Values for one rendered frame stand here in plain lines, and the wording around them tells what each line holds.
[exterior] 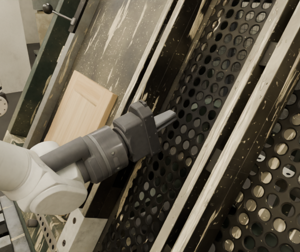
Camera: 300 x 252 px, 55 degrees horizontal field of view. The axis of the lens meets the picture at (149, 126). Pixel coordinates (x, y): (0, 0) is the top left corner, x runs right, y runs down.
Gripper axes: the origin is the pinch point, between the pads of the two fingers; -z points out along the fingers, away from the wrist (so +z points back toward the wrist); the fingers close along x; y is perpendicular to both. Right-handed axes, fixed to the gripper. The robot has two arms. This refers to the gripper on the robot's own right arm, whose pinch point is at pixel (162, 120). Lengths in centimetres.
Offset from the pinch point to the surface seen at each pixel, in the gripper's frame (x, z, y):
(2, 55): -72, -6, 439
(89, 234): -25.9, 21.9, 8.3
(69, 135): -17.8, 11.5, 42.4
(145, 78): 5.6, -3.5, 9.2
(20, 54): -79, -31, 438
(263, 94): 9.1, -6.8, -19.0
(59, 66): -3, 1, 68
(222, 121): 4.7, -2.6, -14.6
